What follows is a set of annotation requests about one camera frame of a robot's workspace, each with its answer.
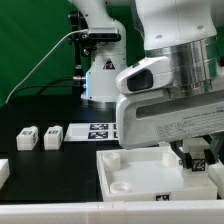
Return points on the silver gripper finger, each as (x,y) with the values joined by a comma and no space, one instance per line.
(184,157)
(216,143)

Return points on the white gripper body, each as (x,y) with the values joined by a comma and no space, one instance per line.
(148,118)

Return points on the white square tabletop part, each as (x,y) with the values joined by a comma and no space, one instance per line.
(150,174)

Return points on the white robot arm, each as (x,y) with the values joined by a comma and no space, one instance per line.
(176,91)

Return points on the white fiducial marker plate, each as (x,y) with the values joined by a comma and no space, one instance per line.
(80,132)

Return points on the white front obstacle bar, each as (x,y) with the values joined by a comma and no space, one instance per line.
(165,212)

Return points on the white left obstacle bar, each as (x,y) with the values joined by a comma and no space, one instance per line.
(4,171)

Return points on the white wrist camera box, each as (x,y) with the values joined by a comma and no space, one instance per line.
(146,75)

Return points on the black camera stand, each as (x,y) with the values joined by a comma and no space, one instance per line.
(83,46)

